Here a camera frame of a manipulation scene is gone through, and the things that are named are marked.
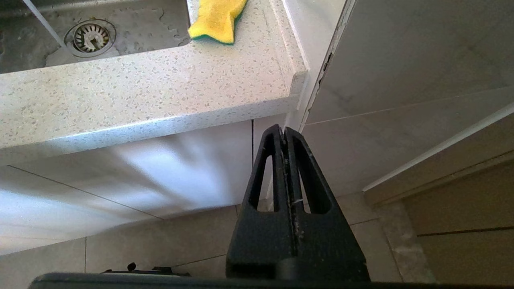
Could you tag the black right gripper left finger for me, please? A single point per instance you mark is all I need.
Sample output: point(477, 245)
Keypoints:
point(263, 245)

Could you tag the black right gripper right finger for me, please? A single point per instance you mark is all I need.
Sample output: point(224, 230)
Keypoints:
point(329, 241)

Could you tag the yellow sponge green backing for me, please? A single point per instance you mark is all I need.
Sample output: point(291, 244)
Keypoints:
point(217, 20)

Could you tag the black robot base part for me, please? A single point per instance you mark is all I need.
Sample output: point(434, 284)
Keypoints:
point(144, 271)

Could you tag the stainless steel sink basin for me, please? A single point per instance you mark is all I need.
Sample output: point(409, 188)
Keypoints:
point(152, 28)

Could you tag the round metal drain strainer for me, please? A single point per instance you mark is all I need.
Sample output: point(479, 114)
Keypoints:
point(90, 38)

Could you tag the running water stream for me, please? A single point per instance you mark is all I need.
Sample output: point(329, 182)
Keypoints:
point(44, 24)

